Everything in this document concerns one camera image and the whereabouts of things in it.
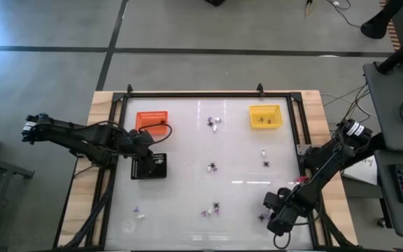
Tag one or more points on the black desk leg beam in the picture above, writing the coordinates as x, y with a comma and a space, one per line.
373, 146

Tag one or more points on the black plastic basket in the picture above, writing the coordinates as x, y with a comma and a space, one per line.
161, 171

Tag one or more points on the black caster wheel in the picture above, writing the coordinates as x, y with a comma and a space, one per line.
382, 222

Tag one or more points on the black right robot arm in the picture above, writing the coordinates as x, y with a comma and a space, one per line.
327, 164

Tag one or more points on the white paper sheet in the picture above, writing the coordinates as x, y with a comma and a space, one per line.
364, 173

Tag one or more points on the black stand leg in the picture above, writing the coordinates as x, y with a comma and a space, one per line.
401, 52
374, 28

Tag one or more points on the grey metal mounting plate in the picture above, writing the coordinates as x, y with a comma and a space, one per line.
300, 150

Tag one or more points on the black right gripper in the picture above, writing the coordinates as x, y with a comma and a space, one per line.
282, 218

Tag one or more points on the grey metal stand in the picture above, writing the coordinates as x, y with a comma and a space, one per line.
12, 168

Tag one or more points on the red marker pen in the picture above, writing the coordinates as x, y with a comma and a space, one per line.
302, 179

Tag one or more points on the orange plastic basket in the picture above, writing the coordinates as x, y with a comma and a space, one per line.
149, 119

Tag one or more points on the grey desk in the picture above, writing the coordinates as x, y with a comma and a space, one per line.
394, 94
385, 196

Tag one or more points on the black aluminium table frame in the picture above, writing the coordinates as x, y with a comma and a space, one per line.
205, 94

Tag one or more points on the clear round plastic disc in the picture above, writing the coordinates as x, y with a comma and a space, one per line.
129, 225

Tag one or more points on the wooden stick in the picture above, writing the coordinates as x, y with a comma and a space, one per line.
308, 8

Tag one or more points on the yellow plastic basket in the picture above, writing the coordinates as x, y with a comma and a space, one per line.
265, 112

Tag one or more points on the black corner bracket plate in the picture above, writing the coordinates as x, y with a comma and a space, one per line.
296, 96
118, 97

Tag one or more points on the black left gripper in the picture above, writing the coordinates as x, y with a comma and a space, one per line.
148, 164

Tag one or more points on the black frame clamp knob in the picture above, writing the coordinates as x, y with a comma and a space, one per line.
129, 88
260, 89

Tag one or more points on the white power adapter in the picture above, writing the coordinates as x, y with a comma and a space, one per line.
336, 3

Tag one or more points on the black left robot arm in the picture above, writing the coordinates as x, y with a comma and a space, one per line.
65, 134

